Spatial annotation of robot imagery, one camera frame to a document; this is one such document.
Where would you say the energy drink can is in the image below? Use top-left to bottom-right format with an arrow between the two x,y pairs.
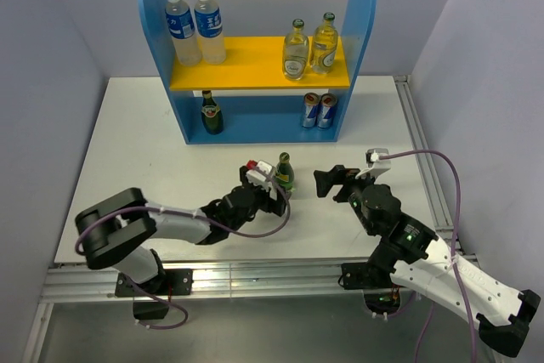
301,93 -> 320,128
316,93 -> 337,129

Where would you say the green bottle gold cap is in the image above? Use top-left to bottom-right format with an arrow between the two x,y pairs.
275,152 -> 295,191

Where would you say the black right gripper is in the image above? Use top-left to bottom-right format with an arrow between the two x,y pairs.
313,163 -> 379,235

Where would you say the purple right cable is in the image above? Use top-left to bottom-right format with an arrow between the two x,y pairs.
382,149 -> 479,363

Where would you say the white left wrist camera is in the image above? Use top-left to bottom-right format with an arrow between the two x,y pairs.
246,160 -> 275,191

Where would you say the left energy drink can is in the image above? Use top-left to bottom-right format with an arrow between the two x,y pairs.
301,93 -> 320,128

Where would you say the blue label water bottle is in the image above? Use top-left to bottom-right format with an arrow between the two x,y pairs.
194,0 -> 226,65

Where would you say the aluminium side rail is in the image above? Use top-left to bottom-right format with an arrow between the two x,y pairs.
394,76 -> 453,230

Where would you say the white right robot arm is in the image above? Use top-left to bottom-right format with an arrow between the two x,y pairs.
314,165 -> 541,358

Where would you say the blue and yellow shelf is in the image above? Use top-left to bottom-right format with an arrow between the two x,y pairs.
138,0 -> 377,145

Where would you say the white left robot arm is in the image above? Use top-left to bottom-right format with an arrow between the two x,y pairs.
75,161 -> 290,295

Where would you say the aluminium front rail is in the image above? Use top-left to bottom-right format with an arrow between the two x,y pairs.
38,258 -> 367,303

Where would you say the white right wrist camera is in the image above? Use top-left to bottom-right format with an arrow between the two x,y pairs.
355,148 -> 391,179

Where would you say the clear glass bottle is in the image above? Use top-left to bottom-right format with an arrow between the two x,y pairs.
282,19 -> 309,80
310,12 -> 338,74

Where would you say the right energy drink can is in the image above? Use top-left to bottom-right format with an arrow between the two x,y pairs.
316,93 -> 337,129

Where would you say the far left water bottle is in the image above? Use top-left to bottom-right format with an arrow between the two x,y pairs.
165,0 -> 201,66

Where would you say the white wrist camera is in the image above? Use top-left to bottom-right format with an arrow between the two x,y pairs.
355,148 -> 391,179
246,160 -> 275,191

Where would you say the green bottle red label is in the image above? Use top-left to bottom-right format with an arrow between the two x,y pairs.
201,90 -> 224,134

